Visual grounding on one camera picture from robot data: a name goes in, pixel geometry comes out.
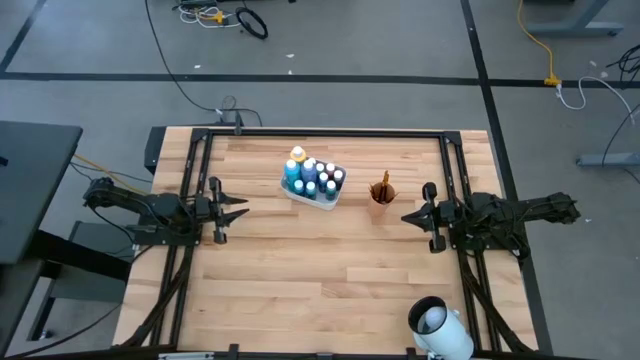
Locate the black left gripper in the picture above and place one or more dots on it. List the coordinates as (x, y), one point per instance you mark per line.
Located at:
(216, 210)

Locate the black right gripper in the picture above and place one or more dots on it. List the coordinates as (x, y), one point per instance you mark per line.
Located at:
(434, 220)

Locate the orange plastic cup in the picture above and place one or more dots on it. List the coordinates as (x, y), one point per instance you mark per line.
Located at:
(377, 207)

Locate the large teal paint bottle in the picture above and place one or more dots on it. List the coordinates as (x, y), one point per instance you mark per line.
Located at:
(291, 172)

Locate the small blue paint bottle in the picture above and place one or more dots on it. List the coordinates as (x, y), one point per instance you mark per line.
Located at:
(323, 181)
(299, 187)

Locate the small teal paint bottle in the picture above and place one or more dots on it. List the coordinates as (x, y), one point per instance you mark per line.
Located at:
(330, 190)
(310, 189)

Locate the large periwinkle blue paint bottle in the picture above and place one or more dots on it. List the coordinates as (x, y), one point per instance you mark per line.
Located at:
(308, 173)

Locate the large yellow paint bottle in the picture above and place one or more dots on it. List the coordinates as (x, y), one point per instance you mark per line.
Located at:
(298, 155)

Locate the white plastic caddy tray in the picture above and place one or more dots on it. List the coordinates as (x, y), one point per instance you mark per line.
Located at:
(320, 202)

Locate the small red-brown paint bottle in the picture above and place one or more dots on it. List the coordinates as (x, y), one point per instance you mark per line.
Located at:
(338, 176)
(330, 169)

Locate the small green paint bottle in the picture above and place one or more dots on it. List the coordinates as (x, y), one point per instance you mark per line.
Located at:
(320, 168)

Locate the round white table lamp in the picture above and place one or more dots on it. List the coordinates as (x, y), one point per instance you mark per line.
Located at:
(447, 330)

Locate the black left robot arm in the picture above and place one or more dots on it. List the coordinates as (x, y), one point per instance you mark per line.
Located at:
(150, 205)

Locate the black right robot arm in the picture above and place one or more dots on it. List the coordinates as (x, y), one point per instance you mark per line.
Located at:
(515, 215)

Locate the black control box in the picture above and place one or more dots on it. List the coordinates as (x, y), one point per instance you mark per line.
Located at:
(154, 150)

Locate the grey desk foot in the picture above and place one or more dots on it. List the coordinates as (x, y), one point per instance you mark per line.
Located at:
(607, 159)

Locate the black side desk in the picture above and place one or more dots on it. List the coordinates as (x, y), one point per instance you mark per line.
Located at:
(35, 200)

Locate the grey desk leg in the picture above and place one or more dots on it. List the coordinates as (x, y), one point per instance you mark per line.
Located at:
(575, 27)

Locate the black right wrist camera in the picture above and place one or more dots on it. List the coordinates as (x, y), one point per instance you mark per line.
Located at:
(447, 214)

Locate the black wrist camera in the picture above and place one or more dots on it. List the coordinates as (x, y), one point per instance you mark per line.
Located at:
(447, 214)
(201, 209)

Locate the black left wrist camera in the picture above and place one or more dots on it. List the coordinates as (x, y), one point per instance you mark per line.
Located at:
(201, 209)

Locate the black aluminium table frame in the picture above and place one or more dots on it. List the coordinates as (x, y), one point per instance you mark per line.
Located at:
(325, 133)

